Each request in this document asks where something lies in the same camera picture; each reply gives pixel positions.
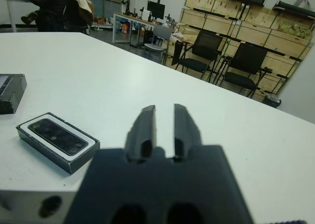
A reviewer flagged wood top white frame desk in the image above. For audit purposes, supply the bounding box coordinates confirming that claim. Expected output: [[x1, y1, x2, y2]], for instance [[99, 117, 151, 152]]
[[112, 11, 180, 44]]

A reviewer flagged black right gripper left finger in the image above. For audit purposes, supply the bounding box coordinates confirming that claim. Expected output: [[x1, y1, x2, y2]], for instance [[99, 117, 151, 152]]
[[125, 104, 158, 164]]

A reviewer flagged beige bag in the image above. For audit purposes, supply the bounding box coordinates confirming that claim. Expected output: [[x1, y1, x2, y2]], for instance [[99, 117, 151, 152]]
[[64, 0, 95, 34]]

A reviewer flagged black mesh office chair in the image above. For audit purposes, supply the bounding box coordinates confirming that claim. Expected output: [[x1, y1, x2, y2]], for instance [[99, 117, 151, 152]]
[[172, 31, 224, 80], [220, 43, 269, 98]]

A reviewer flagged black camera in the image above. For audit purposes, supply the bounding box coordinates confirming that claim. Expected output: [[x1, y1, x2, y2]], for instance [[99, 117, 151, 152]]
[[27, 118, 89, 157]]

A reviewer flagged black computer monitor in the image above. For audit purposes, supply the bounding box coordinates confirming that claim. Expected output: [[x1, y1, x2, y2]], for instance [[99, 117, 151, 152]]
[[147, 0, 166, 20]]

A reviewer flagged person in dark clothes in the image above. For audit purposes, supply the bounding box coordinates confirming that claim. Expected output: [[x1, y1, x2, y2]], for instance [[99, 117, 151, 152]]
[[21, 0, 74, 33]]

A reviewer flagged black box base white insert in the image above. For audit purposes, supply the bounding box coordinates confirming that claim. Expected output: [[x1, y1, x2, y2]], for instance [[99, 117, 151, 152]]
[[16, 112, 101, 177]]

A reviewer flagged black box lid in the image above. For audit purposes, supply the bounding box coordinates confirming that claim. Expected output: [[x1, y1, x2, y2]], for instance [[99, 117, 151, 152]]
[[0, 73, 28, 115]]

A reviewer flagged grey office chair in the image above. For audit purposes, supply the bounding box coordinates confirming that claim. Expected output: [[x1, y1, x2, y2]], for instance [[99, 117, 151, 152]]
[[143, 25, 175, 64]]

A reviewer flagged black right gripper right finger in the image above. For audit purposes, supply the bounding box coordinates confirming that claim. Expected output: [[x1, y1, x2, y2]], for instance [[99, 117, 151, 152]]
[[173, 103, 204, 160]]

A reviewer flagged black waste bin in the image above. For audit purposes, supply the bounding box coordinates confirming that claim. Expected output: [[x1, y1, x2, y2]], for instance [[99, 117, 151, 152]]
[[261, 93, 283, 109]]

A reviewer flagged black rolled bundle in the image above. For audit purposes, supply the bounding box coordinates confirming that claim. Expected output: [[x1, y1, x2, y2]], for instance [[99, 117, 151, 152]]
[[272, 0, 314, 17]]

